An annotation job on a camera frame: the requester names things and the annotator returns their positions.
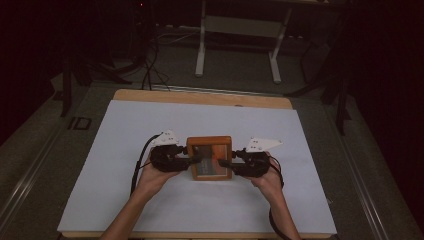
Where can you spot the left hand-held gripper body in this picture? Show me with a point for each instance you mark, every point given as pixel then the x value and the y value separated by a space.
pixel 165 160

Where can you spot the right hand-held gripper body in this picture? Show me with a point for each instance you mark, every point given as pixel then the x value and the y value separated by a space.
pixel 255 165

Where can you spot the person's right hand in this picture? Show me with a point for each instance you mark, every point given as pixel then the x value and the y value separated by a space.
pixel 270 181

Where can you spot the person's left hand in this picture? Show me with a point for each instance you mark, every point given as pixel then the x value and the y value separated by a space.
pixel 153 181

